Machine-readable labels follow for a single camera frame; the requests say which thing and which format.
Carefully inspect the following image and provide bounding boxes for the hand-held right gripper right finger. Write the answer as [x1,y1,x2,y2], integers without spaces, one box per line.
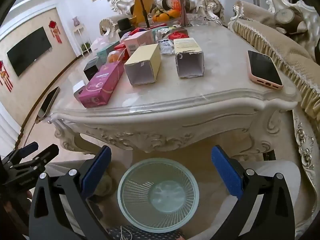
[211,145,299,240]

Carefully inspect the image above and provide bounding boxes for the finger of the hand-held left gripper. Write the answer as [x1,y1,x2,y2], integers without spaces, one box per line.
[10,144,60,180]
[5,141,39,166]

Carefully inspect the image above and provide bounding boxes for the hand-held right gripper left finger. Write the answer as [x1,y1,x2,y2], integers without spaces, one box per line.
[29,145,113,240]

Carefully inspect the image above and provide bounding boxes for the pale green mesh wastebasket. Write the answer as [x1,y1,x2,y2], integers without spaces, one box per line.
[117,158,200,233]

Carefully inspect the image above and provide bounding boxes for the black box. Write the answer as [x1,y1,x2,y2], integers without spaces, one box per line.
[83,57,100,81]

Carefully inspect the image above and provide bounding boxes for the small teal box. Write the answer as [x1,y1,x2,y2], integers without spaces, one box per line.
[97,42,120,64]

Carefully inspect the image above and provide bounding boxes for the smartphone on stand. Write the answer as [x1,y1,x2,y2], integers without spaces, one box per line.
[37,87,60,124]

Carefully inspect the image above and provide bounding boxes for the white power bank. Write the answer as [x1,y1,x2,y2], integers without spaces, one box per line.
[73,80,87,98]

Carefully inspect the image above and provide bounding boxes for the ornate cream carved table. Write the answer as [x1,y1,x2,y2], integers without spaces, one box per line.
[51,20,302,160]

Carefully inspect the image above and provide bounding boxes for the star-patterned grey cushion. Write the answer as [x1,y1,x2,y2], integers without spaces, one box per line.
[107,226,185,240]

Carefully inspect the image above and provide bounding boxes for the pink tissue box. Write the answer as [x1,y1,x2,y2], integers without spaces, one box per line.
[79,61,125,108]

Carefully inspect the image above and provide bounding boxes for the smartphone in pink case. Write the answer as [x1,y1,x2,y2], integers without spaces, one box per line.
[247,50,284,90]

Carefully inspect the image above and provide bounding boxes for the orange in plastic bag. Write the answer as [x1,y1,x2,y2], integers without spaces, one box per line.
[107,49,127,64]

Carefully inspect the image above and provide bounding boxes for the white plant stand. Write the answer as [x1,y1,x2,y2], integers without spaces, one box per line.
[72,24,91,55]

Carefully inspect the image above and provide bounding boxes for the open pale yellow carton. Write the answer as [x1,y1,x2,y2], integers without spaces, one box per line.
[124,43,162,86]
[173,38,205,78]

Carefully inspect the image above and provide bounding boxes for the light pink box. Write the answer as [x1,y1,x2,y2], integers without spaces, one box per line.
[124,31,153,55]

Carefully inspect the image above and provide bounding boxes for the white foil packet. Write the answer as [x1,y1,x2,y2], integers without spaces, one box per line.
[158,39,175,55]

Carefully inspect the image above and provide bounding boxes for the ornate sofa with beige cover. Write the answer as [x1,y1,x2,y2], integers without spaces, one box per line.
[227,0,320,188]

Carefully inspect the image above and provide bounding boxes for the red plastic bag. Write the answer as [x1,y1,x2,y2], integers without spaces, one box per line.
[169,31,188,40]

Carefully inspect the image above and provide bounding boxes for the black round container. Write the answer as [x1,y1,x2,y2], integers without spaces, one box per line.
[117,17,132,30]

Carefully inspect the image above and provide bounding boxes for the clear glass tray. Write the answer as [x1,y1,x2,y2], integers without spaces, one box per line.
[186,15,209,27]

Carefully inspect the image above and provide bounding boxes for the pile of oranges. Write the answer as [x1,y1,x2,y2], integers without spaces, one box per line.
[152,9,180,22]

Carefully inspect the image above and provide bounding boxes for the yellow paper bag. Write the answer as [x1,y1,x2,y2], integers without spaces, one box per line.
[132,0,155,24]

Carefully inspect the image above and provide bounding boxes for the black selfie stick tripod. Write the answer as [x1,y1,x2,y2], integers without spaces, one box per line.
[127,0,150,28]

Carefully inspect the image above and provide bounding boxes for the glass vase with red flower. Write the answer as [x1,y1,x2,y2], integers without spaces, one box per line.
[172,0,195,27]

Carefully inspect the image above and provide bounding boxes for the red knot wall ornament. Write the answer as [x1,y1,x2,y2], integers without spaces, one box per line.
[49,19,62,44]
[0,60,13,92]

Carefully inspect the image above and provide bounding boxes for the wall-mounted black television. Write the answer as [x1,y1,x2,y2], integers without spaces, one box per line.
[7,27,52,77]

